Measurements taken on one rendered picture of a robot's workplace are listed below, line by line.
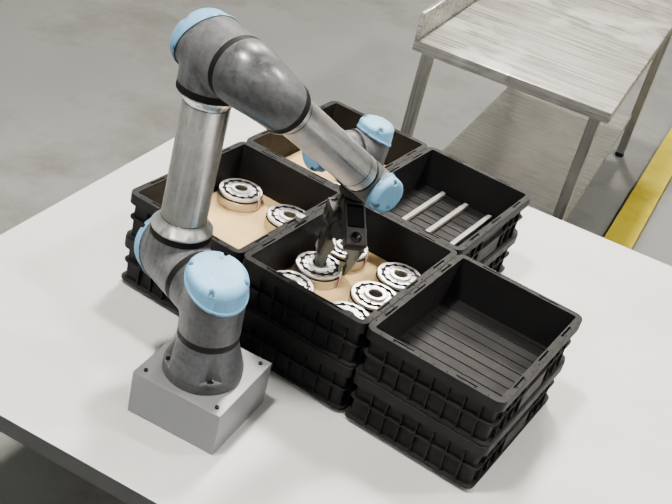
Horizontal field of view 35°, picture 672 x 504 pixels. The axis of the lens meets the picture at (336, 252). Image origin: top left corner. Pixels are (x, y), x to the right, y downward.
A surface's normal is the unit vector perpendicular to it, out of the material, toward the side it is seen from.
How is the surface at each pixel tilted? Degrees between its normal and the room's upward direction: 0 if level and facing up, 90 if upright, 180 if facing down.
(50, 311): 0
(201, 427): 90
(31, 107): 0
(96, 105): 0
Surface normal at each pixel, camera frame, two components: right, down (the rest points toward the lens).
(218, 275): 0.27, -0.73
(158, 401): -0.44, 0.40
